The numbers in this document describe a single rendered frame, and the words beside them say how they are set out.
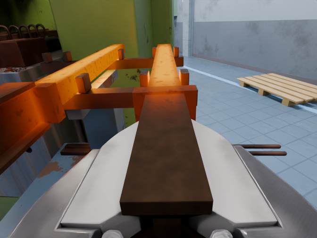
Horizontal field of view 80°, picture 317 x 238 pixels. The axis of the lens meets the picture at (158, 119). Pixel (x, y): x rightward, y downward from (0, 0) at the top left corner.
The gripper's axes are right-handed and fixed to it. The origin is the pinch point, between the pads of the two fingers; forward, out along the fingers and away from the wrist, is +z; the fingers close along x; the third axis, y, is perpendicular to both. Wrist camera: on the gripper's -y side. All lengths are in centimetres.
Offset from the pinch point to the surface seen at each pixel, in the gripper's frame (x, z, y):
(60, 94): -10.5, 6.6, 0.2
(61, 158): -29.3, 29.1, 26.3
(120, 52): -9.2, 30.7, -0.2
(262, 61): 184, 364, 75
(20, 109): -11.4, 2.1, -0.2
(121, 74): -15, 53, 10
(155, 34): -4, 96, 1
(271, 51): 190, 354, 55
